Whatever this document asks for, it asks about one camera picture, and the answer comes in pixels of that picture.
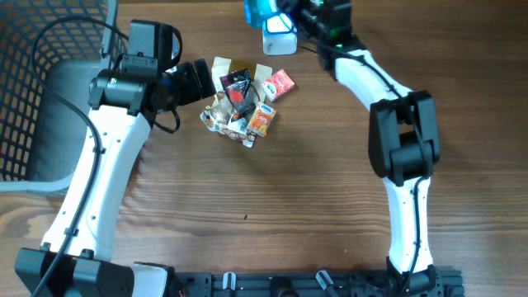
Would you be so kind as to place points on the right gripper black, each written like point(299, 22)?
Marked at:
point(294, 7)

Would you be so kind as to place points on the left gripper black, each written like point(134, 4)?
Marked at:
point(192, 90)

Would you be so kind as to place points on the beige snack bag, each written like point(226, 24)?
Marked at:
point(217, 116)

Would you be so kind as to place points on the hex wrench set package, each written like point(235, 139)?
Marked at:
point(236, 86)

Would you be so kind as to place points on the blue mouthwash bottle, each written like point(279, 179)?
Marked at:
point(258, 11)

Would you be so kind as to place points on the red Kleenex tissue pack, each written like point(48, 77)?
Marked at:
point(278, 85)

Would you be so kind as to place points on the orange Kleenex tissue pack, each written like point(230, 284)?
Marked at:
point(261, 119)

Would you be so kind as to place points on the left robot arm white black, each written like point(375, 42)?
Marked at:
point(75, 256)

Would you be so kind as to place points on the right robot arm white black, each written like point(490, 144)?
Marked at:
point(403, 141)

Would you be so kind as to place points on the white barcode scanner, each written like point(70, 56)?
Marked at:
point(279, 35)

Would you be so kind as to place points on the black mesh plastic basket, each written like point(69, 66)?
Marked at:
point(49, 49)

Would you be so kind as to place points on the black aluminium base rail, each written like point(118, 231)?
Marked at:
point(355, 284)

